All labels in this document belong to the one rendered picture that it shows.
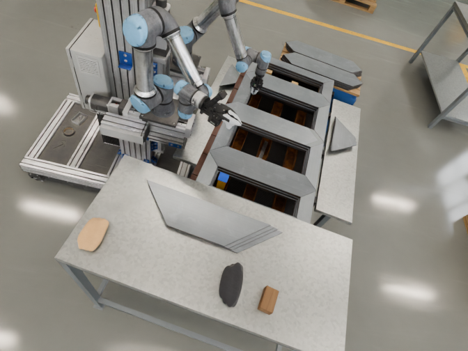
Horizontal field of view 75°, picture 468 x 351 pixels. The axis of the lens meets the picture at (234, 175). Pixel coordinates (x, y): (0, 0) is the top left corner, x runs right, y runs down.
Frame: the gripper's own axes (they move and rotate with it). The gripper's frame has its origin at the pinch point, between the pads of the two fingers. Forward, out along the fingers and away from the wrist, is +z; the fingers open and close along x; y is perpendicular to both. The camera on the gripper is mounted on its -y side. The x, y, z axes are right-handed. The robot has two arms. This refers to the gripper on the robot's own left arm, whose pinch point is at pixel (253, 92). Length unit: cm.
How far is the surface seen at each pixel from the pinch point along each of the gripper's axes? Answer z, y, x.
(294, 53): 8, -80, 21
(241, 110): 5.7, 16.8, -3.8
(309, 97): 6, -25, 43
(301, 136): 5.7, 20.5, 44.5
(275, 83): 5.7, -26.5, 13.4
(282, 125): 5.7, 16.7, 28.6
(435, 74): 69, -259, 227
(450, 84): 69, -248, 247
